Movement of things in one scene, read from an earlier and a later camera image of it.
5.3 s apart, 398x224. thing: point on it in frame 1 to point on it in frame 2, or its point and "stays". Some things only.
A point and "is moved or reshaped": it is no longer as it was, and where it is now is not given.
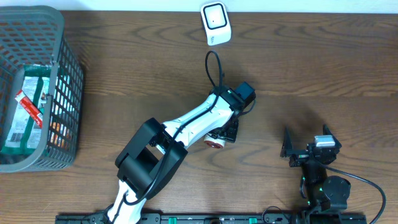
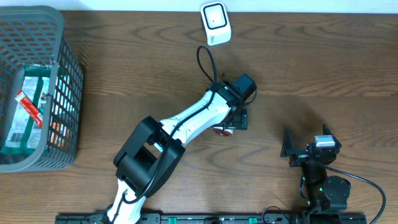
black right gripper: (288, 150) stays
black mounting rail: (260, 218) stays
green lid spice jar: (215, 143) is moved or reshaped
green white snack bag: (23, 135) stays
